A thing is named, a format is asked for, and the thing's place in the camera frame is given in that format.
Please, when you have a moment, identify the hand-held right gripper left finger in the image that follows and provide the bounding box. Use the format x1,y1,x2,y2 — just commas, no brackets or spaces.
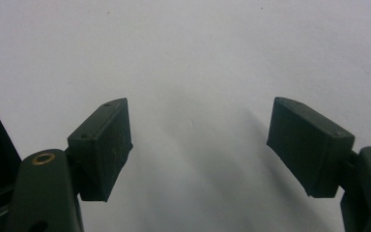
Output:
67,98,134,203

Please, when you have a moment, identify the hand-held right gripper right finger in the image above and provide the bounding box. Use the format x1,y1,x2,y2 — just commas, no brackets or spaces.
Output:
266,96,356,199

